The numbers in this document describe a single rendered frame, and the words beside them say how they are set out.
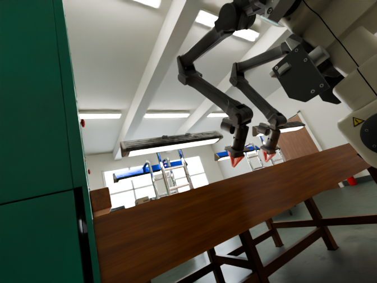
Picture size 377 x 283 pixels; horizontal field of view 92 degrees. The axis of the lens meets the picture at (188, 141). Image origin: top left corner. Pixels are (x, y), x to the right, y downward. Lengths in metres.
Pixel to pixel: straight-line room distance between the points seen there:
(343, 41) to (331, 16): 0.08
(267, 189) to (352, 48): 0.53
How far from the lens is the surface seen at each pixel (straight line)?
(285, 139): 6.00
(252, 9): 0.68
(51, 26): 0.85
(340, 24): 0.72
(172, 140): 1.02
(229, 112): 0.79
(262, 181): 0.83
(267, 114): 1.10
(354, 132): 0.63
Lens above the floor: 0.72
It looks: 18 degrees up
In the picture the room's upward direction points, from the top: 19 degrees counter-clockwise
